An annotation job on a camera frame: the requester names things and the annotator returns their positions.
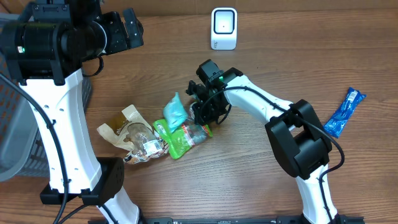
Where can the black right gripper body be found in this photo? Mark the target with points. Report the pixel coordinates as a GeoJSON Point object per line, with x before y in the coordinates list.
{"type": "Point", "coordinates": [208, 108]}

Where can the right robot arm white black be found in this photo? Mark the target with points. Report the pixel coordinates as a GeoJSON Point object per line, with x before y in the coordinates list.
{"type": "Point", "coordinates": [297, 138]}

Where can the black rail at table edge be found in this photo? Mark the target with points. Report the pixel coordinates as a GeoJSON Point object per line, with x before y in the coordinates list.
{"type": "Point", "coordinates": [342, 219]}

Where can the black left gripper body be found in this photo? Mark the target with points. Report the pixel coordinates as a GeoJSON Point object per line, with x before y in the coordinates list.
{"type": "Point", "coordinates": [116, 39]}

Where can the blue snack packet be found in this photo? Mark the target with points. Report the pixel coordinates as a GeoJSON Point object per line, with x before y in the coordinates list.
{"type": "Point", "coordinates": [336, 124]}

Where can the light teal snack packet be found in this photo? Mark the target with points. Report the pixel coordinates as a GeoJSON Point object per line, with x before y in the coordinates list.
{"type": "Point", "coordinates": [174, 113]}

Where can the grey plastic mesh basket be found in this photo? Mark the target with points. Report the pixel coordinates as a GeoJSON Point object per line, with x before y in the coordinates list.
{"type": "Point", "coordinates": [15, 140]}

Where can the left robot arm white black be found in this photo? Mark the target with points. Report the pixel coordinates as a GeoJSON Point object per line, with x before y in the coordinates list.
{"type": "Point", "coordinates": [107, 193]}

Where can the green snack packet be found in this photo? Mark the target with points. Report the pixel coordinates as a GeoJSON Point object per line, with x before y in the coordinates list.
{"type": "Point", "coordinates": [186, 136]}

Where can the white barcode scanner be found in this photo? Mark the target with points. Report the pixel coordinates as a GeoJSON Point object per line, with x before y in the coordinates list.
{"type": "Point", "coordinates": [224, 28]}

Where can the beige brown Pantree snack bag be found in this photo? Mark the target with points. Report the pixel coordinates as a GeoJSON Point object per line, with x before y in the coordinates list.
{"type": "Point", "coordinates": [130, 131]}

